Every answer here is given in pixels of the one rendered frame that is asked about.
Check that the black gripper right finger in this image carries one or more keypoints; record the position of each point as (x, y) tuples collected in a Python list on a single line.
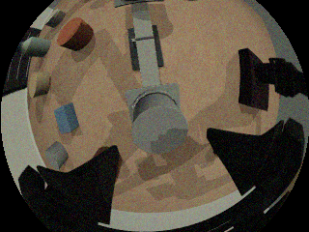
[(243, 155)]

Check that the blue block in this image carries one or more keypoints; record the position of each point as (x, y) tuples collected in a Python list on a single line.
[(66, 118)]

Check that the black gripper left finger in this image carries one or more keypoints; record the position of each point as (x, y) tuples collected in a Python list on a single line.
[(90, 185)]

